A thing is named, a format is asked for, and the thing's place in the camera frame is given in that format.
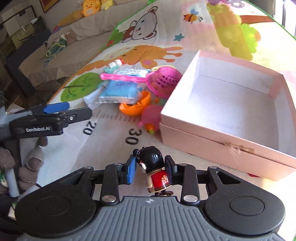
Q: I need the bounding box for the pink plastic sieve scoop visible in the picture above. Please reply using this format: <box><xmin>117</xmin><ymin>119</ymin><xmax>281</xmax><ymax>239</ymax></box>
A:
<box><xmin>100</xmin><ymin>66</ymin><xmax>182</xmax><ymax>98</ymax></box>

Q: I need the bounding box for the blue tissue pack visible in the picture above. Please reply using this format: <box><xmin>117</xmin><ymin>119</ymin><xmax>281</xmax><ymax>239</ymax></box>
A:
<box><xmin>98</xmin><ymin>80</ymin><xmax>142</xmax><ymax>104</ymax></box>

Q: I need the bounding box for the pink round toy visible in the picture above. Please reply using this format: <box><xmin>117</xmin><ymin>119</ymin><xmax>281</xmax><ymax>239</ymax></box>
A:
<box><xmin>137</xmin><ymin>105</ymin><xmax>163</xmax><ymax>133</ymax></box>

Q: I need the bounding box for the beige sofa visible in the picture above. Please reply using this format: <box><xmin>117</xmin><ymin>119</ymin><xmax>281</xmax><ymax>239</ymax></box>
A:
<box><xmin>18</xmin><ymin>1</ymin><xmax>147</xmax><ymax>88</ymax></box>

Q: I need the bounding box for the green knitted cloth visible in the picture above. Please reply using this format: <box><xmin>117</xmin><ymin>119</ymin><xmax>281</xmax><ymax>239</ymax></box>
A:
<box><xmin>44</xmin><ymin>37</ymin><xmax>68</xmax><ymax>64</ymax></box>

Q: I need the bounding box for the orange plastic toy cup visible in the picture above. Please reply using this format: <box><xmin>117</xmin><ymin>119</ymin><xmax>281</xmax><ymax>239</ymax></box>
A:
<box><xmin>119</xmin><ymin>91</ymin><xmax>151</xmax><ymax>117</ymax></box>

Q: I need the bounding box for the small white bottle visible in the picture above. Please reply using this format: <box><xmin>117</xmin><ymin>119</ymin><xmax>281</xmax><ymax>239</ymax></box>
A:
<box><xmin>104</xmin><ymin>59</ymin><xmax>124</xmax><ymax>74</ymax></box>

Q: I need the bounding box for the pink cardboard box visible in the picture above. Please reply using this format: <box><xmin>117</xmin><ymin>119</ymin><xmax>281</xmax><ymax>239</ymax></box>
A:
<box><xmin>160</xmin><ymin>51</ymin><xmax>295</xmax><ymax>181</ymax></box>

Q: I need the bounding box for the yellow duck plush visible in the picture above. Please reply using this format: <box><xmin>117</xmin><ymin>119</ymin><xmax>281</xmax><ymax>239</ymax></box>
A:
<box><xmin>81</xmin><ymin>0</ymin><xmax>101</xmax><ymax>17</ymax></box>

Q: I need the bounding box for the colourful cartoon play mat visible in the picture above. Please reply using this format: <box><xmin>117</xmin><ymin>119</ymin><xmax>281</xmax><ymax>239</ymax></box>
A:
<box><xmin>19</xmin><ymin>0</ymin><xmax>296</xmax><ymax>200</ymax></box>

